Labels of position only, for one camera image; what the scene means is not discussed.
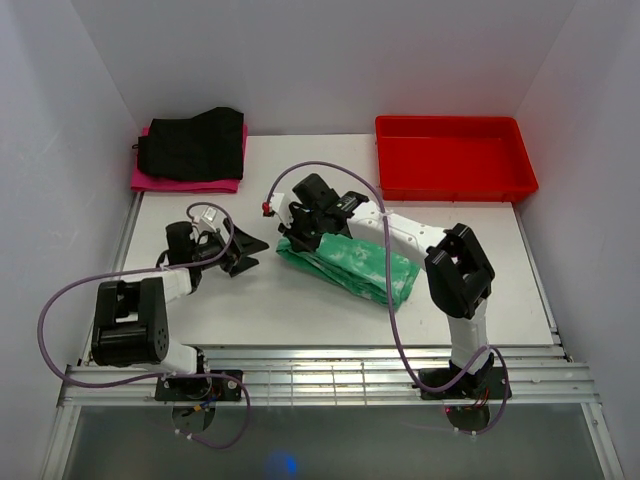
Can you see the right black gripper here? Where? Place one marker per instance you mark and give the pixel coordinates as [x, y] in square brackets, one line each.
[292, 236]

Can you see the pink folded trousers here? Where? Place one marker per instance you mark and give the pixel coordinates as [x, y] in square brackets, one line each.
[142, 182]

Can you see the red plastic tray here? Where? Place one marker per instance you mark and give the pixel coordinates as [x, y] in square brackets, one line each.
[453, 159]

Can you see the black folded trousers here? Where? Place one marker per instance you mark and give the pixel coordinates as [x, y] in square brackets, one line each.
[204, 148]

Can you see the green tie-dye trousers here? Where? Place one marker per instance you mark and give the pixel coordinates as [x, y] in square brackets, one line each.
[355, 265]

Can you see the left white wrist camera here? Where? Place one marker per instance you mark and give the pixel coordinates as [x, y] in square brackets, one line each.
[205, 221]

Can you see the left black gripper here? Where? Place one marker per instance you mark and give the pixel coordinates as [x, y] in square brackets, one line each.
[239, 242]

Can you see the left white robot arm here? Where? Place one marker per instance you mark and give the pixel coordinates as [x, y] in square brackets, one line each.
[131, 321]

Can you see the aluminium rail frame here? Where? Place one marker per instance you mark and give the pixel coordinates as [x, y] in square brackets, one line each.
[328, 396]

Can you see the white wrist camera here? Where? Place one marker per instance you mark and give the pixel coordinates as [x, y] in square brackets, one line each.
[278, 205]
[205, 221]

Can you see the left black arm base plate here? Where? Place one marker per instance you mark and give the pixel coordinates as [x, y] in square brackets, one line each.
[224, 387]

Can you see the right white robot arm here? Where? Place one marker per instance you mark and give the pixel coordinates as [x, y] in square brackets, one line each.
[459, 274]

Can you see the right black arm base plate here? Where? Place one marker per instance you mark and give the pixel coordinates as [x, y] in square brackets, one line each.
[490, 385]

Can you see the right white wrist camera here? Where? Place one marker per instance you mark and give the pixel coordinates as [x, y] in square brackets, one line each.
[278, 205]

